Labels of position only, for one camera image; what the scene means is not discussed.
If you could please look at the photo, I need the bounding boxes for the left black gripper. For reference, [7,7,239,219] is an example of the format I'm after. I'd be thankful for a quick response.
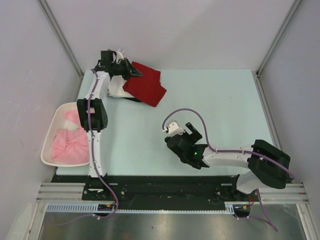
[111,57,143,81]

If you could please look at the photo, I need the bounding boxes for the red t-shirt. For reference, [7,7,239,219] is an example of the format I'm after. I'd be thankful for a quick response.
[122,61,167,107]

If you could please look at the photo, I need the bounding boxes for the white plastic basin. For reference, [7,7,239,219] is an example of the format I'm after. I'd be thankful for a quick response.
[40,102,89,168]

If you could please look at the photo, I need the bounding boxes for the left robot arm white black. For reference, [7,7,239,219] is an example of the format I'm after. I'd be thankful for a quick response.
[76,49,143,178]

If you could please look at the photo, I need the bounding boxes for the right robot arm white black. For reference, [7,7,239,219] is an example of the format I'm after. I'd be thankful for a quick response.
[163,121,291,201]

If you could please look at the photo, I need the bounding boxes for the folded white t-shirt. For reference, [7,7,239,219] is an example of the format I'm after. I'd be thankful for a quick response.
[107,75,134,98]

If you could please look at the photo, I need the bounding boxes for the folded black t-shirt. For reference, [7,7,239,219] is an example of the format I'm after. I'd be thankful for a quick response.
[124,97,142,103]

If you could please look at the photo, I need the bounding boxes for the pink t-shirt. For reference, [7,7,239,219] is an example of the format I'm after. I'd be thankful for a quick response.
[51,109,90,165]

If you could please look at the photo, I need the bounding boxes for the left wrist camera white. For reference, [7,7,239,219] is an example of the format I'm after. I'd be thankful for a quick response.
[116,48,125,63]

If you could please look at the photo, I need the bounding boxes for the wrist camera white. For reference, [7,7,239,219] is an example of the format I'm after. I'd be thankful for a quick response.
[116,48,125,63]
[162,120,186,137]

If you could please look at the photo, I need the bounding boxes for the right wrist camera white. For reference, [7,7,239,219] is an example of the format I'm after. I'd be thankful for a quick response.
[162,120,186,137]

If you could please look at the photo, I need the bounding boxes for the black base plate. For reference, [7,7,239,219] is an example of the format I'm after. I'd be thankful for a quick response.
[51,174,292,212]

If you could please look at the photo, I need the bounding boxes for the right aluminium frame post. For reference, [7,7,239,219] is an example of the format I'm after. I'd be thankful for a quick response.
[256,0,305,75]

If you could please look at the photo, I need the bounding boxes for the aluminium frame post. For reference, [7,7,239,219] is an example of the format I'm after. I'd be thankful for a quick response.
[256,0,305,75]
[36,0,84,78]

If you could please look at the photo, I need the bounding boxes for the left aluminium frame post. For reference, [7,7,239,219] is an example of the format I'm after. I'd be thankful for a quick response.
[36,0,84,78]

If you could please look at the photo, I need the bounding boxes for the slotted cable duct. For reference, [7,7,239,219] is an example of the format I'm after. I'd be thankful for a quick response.
[46,202,251,215]

